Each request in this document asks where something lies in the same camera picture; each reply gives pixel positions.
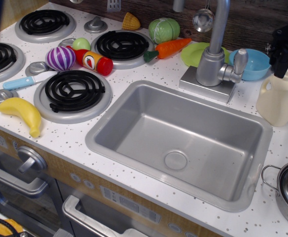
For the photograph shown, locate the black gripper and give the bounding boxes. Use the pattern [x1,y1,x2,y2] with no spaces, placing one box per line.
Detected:
[269,25,288,79]

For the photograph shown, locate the cream detergent bottle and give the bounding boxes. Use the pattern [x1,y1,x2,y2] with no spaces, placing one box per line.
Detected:
[256,70,288,127]

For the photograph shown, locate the silver sink basin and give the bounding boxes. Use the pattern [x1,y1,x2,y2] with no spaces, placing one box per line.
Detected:
[85,80,273,212]

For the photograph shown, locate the blue toy bowl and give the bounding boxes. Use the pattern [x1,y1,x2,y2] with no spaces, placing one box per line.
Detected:
[242,49,270,81]

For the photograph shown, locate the silver toy faucet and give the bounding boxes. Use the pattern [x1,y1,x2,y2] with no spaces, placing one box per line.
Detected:
[179,0,249,103]

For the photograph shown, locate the hanging silver ladle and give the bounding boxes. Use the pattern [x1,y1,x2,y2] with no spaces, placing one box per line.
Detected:
[193,0,215,33]

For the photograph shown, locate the green toy plate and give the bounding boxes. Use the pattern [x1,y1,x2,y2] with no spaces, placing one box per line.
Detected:
[180,42,230,68]

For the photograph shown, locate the orange toy carrot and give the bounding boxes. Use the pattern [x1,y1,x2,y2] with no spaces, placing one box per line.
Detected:
[144,38,192,63]

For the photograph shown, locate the green toy cabbage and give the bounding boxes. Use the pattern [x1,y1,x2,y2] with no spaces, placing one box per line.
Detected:
[148,18,180,44]

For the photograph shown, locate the back right black burner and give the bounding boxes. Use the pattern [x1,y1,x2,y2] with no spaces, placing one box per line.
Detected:
[91,30,154,70]

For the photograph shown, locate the black burner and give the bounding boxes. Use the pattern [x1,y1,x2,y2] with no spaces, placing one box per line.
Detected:
[91,30,154,70]
[0,43,26,82]
[15,9,76,43]
[34,70,112,124]

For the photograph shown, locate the yellow toy corn piece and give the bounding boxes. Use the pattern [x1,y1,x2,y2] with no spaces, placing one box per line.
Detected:
[122,12,141,30]

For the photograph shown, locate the hanging grey spatula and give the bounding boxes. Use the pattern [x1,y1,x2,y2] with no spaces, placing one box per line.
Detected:
[107,0,121,12]

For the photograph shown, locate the silver stove knob back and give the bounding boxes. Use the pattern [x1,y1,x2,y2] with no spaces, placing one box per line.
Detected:
[84,16,108,34]

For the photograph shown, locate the red toy ketchup bottle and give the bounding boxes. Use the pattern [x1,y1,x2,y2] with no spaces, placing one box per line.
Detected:
[67,46,113,76]

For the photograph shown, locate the light green toy lime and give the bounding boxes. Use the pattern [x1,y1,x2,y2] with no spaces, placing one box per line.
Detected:
[72,38,91,50]

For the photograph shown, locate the silver stove knob centre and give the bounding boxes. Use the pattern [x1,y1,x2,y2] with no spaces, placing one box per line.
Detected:
[58,38,76,47]

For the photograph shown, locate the front right black burner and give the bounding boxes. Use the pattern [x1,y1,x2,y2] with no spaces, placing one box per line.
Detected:
[34,70,112,124]

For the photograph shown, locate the purple striped toy onion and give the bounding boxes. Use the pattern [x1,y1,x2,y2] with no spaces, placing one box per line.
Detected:
[45,46,76,72]

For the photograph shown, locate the back left black burner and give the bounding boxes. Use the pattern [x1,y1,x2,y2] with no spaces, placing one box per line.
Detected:
[15,9,76,43]

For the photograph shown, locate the silver stove knob middle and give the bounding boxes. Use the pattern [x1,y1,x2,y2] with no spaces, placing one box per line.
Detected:
[25,61,52,77]

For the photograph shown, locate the yellow toy banana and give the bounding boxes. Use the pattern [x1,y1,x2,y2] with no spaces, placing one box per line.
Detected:
[0,97,41,138]

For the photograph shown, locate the silver oven dial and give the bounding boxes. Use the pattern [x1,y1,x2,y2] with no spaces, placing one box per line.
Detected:
[17,146,47,173]

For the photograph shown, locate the front left black burner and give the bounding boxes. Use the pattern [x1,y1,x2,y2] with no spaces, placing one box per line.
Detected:
[0,43,26,82]

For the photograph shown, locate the yellow object on floor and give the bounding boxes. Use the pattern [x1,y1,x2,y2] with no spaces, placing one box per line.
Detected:
[0,219,24,236]

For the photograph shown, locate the silver dishwasher door handle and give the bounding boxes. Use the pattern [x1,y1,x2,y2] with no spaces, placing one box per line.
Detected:
[62,195,146,237]

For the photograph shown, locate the blue handled toy knife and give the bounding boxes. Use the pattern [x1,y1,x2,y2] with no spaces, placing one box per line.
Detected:
[3,71,58,90]

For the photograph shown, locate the silver oven door handle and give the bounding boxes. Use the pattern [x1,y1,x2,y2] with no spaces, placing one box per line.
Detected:
[0,169,49,198]

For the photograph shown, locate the black cable on floor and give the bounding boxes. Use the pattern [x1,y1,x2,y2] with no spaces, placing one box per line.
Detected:
[0,216,26,237]

